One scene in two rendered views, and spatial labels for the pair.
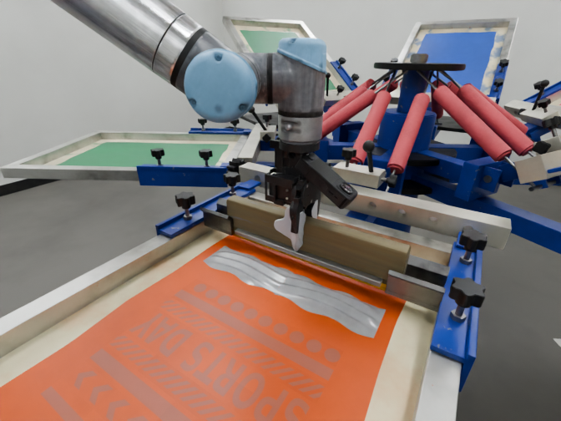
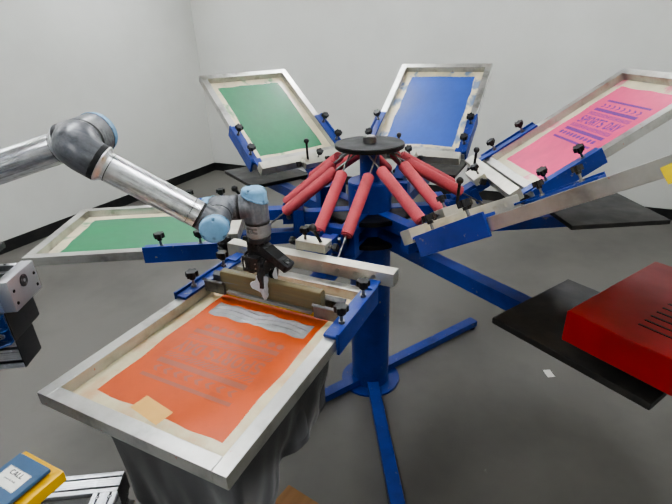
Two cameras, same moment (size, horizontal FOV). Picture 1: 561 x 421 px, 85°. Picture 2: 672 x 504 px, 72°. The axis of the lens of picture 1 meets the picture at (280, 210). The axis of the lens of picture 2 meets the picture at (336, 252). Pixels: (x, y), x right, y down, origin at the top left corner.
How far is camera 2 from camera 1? 0.91 m
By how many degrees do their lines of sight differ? 5
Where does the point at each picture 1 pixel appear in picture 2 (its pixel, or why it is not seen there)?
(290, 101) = (249, 219)
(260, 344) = (243, 346)
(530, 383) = (510, 408)
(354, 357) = (291, 346)
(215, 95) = (212, 233)
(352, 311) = (295, 328)
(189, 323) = (204, 342)
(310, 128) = (262, 231)
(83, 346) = (150, 356)
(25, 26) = not seen: outside the picture
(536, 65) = (560, 80)
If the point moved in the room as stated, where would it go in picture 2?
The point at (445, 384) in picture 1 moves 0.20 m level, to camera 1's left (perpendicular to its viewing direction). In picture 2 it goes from (324, 347) to (250, 354)
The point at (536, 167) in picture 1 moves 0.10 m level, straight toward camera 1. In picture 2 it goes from (407, 236) to (393, 247)
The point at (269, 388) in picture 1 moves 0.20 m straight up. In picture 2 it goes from (247, 361) to (238, 298)
